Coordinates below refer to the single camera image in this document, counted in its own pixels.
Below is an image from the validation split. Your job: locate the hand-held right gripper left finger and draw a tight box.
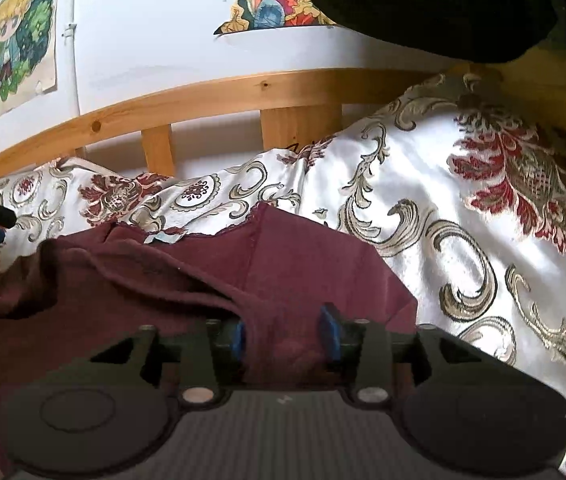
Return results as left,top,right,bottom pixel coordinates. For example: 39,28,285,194
90,318,247,407

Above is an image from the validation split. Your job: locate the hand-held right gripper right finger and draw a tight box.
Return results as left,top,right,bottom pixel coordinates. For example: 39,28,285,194
317,303,484,407

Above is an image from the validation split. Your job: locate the maroon long-sleeve shirt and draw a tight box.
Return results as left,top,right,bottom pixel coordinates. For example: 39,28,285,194
0,202,420,477

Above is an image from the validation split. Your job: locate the floral satin blanket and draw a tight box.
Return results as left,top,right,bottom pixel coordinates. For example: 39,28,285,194
0,72,566,480

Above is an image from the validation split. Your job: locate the black quilted jacket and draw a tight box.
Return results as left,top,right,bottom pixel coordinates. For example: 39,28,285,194
295,0,566,64

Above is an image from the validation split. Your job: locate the blond cartoon character wall poster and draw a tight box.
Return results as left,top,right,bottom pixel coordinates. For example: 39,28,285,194
0,0,60,121

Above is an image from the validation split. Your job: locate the white wall pipe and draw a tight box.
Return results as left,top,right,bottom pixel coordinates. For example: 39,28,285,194
60,0,82,119

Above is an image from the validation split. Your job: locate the wooden bed frame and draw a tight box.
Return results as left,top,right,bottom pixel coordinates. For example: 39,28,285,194
0,47,566,187

